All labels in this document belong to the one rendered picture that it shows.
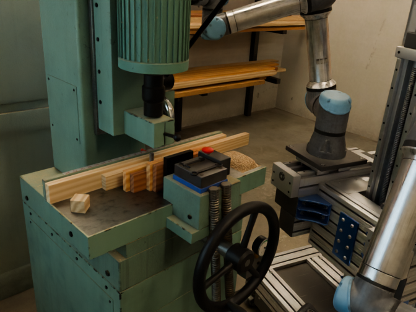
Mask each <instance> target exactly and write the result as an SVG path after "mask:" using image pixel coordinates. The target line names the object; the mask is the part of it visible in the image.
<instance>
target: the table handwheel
mask: <svg viewBox="0 0 416 312"><path fill-rule="evenodd" d="M258 213H261V214H263V215H264V216H265V217H266V219H267V222H268V226H269V236H268V241H267V246H266V249H265V252H264V255H263V257H262V259H261V262H260V263H259V265H258V267H257V269H255V268H254V267H253V266H252V265H253V262H254V253H253V251H252V250H250V249H249V248H247V247H248V243H249V239H250V237H251V233H252V231H253V227H254V224H255V222H256V219H257V216H258ZM248 215H250V217H249V221H248V224H247V227H246V230H245V233H244V235H243V238H242V241H241V243H235V244H234V245H233V244H231V243H229V242H228V241H226V240H224V239H223V238H224V236H225V235H226V234H227V233H228V231H229V230H230V229H231V228H232V227H233V226H234V225H235V224H236V223H237V222H239V221H240V220H241V219H243V218H244V217H246V216H248ZM279 235H280V224H279V218H278V216H277V213H276V211H275V210H274V209H273V208H272V206H270V205H269V204H268V203H265V202H262V201H250V202H246V203H244V204H242V205H240V206H238V207H236V208H235V209H233V210H232V211H231V212H229V213H228V214H227V215H226V216H225V217H224V218H223V219H222V220H221V221H220V222H219V223H218V224H217V225H216V227H215V228H214V229H213V230H212V232H211V233H210V235H209V236H207V237H205V238H203V239H201V240H200V241H201V242H202V243H204V245H203V247H202V249H201V252H200V253H199V256H198V259H197V262H196V266H195V269H194V275H193V294H194V298H195V301H196V303H197V304H198V306H199V307H200V308H201V309H202V310H203V311H205V312H229V311H230V310H229V309H228V308H227V307H226V304H227V302H228V301H232V302H234V303H236V304H237V305H241V304H242V303H243V302H244V301H245V300H246V299H247V298H248V297H249V296H250V295H251V294H252V293H253V292H254V291H255V290H256V289H257V287H258V286H259V284H260V283H261V282H262V280H263V278H264V277H265V276H266V274H267V272H268V270H269V268H270V266H271V264H272V262H273V259H274V256H275V253H276V251H277V247H278V243H279ZM217 247H218V248H217ZM216 249H217V250H218V251H217V252H218V253H219V254H221V255H222V256H223V257H225V263H226V265H224V266H223V267H222V268H220V269H219V270H218V271H217V272H216V273H215V274H213V275H212V276H210V277H209V278H208V279H207V280H206V275H207V270H208V268H209V264H210V261H211V259H212V257H213V255H214V253H215V250H216ZM232 269H234V270H235V271H237V272H238V273H240V274H242V273H244V272H246V271H249V272H250V274H251V275H252V276H251V278H250V279H249V281H248V282H247V283H246V284H245V285H244V286H243V287H242V288H241V289H240V290H239V291H238V292H237V293H236V294H234V295H233V296H232V297H230V298H228V299H226V300H224V301H220V302H214V301H211V300H210V299H209V298H208V296H207V294H206V290H207V289H208V288H209V287H210V286H211V285H212V284H213V283H215V282H216V281H217V280H219V278H221V277H222V276H223V275H225V274H226V273H227V272H229V271H230V270H232Z"/></svg>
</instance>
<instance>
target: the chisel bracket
mask: <svg viewBox="0 0 416 312"><path fill-rule="evenodd" d="M164 132H167V133H170V134H175V119H173V118H171V117H169V116H166V115H163V116H160V117H155V118H153V117H148V116H144V107H139V108H133V109H129V110H125V111H124V133H125V134H126V135H128V136H130V137H132V138H134V139H136V140H138V141H140V142H142V143H144V144H146V145H148V146H150V147H152V148H154V149H155V148H158V147H162V146H165V145H169V144H173V143H174V139H173V138H170V137H167V136H164V135H163V133H164Z"/></svg>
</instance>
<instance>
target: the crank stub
mask: <svg viewBox="0 0 416 312"><path fill-rule="evenodd" d="M226 307H227V308H228V309H229V310H230V311H231V312H247V311H246V310H245V309H244V308H242V307H241V306H239V305H237V304H236V303H234V302H232V301H228V302H227V304H226Z"/></svg>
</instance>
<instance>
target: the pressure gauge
mask: <svg viewBox="0 0 416 312"><path fill-rule="evenodd" d="M267 241H268V238H267V237H265V236H263V235H259V236H258V237H257V238H256V239H255V240H254V242H253V244H252V251H253V253H254V257H255V258H258V257H263V255H264V252H265V249H264V247H266V246H267Z"/></svg>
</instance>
